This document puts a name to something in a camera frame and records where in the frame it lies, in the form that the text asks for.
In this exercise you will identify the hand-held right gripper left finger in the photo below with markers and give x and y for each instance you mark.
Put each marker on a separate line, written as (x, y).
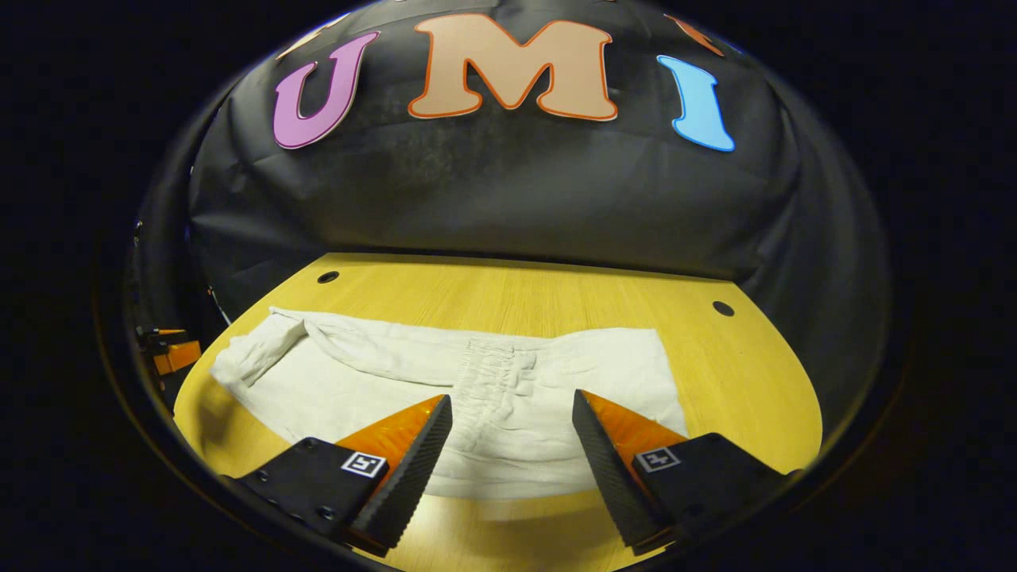
(413, 477)

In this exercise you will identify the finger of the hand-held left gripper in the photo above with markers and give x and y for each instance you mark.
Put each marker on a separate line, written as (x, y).
(163, 334)
(178, 357)

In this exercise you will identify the black backdrop cloth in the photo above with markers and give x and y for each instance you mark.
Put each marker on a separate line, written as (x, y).
(516, 191)

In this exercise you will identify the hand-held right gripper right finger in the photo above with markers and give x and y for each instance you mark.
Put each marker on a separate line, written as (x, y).
(612, 477)

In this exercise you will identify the white jeans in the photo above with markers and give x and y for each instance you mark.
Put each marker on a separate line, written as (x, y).
(357, 381)

